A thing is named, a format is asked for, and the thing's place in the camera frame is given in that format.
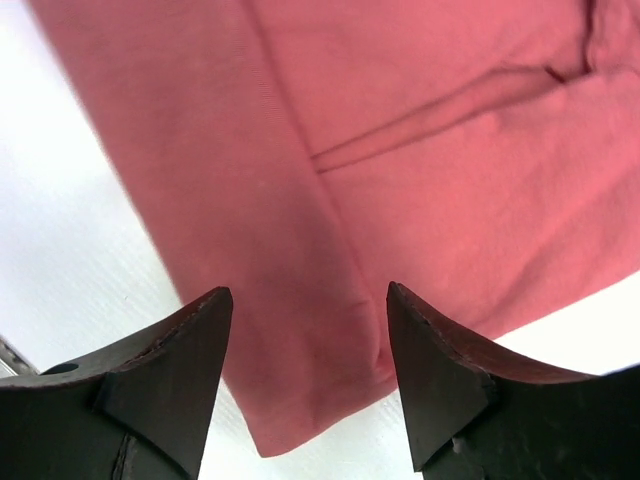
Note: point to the aluminium mounting rail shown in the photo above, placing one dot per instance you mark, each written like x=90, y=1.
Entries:
x=12, y=363

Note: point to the red t shirt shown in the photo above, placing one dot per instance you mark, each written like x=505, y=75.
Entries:
x=308, y=153

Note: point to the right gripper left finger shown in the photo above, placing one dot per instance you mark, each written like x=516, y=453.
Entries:
x=139, y=408

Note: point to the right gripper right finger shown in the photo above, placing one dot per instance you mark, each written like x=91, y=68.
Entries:
x=474, y=409

